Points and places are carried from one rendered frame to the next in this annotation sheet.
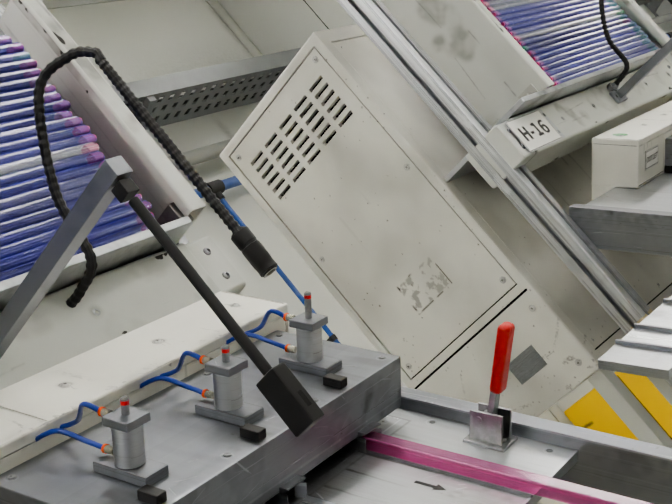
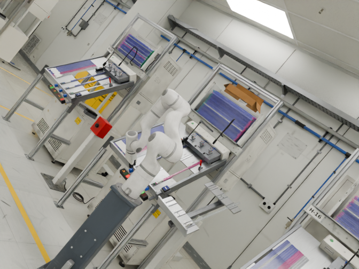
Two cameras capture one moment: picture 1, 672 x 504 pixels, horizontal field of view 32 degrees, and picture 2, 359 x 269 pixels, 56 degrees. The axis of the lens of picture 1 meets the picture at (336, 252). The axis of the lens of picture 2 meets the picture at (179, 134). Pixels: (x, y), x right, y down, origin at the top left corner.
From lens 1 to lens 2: 2.78 m
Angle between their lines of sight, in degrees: 90
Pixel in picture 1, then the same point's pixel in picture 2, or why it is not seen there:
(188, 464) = (192, 141)
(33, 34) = (260, 120)
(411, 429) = (205, 165)
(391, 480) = (195, 160)
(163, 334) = (217, 143)
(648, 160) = (326, 248)
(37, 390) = (207, 134)
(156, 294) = (228, 144)
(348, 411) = (202, 155)
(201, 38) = not seen: outside the picture
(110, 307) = (224, 140)
